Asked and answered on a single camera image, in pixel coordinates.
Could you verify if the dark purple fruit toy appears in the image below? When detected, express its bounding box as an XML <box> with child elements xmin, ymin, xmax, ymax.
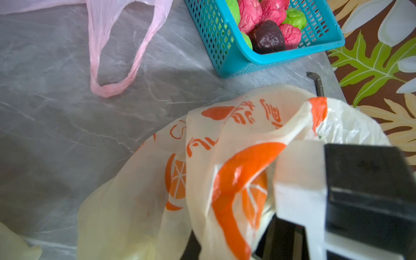
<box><xmin>249</xmin><ymin>20</ymin><xmax>286</xmax><ymax>54</ymax></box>

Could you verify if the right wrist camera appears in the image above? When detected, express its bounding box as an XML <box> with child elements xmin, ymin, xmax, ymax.
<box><xmin>273</xmin><ymin>141</ymin><xmax>416</xmax><ymax>260</ymax></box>

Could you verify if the small green fruit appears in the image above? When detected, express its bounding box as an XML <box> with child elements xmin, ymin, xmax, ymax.
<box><xmin>241</xmin><ymin>32</ymin><xmax>252</xmax><ymax>50</ymax></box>

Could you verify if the pink plastic bag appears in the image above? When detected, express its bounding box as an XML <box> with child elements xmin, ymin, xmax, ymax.
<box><xmin>0</xmin><ymin>0</ymin><xmax>173</xmax><ymax>99</ymax></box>

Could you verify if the green round fruit toy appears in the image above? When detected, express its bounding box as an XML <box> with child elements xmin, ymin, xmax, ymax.
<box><xmin>283</xmin><ymin>8</ymin><xmax>308</xmax><ymax>31</ymax></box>

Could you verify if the green cabbage toy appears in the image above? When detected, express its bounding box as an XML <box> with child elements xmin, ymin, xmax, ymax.
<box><xmin>226</xmin><ymin>0</ymin><xmax>241</xmax><ymax>25</ymax></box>

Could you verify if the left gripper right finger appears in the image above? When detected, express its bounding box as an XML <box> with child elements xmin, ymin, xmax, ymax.
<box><xmin>253</xmin><ymin>216</ymin><xmax>309</xmax><ymax>260</ymax></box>

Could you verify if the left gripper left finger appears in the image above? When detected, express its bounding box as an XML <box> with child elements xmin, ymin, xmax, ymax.
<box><xmin>180</xmin><ymin>231</ymin><xmax>201</xmax><ymax>260</ymax></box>

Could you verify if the small red fruit toy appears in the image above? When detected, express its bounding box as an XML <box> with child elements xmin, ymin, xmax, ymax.
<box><xmin>279</xmin><ymin>24</ymin><xmax>302</xmax><ymax>50</ymax></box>

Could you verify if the pink red fruit toy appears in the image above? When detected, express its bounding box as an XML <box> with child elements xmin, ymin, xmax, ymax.
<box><xmin>238</xmin><ymin>0</ymin><xmax>263</xmax><ymax>35</ymax></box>

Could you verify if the yellow plastic bag with fruit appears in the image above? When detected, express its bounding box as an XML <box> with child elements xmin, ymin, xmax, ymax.
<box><xmin>0</xmin><ymin>223</ymin><xmax>42</xmax><ymax>260</ymax></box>

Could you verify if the grey allen key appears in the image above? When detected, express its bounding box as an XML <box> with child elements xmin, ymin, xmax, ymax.
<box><xmin>307</xmin><ymin>71</ymin><xmax>325</xmax><ymax>97</ymax></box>

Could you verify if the pale yellow bag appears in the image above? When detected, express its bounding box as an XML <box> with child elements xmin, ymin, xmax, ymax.
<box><xmin>77</xmin><ymin>84</ymin><xmax>389</xmax><ymax>260</ymax></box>

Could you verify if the teal plastic basket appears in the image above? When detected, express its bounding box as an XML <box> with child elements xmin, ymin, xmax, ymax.
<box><xmin>185</xmin><ymin>0</ymin><xmax>345</xmax><ymax>79</ymax></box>

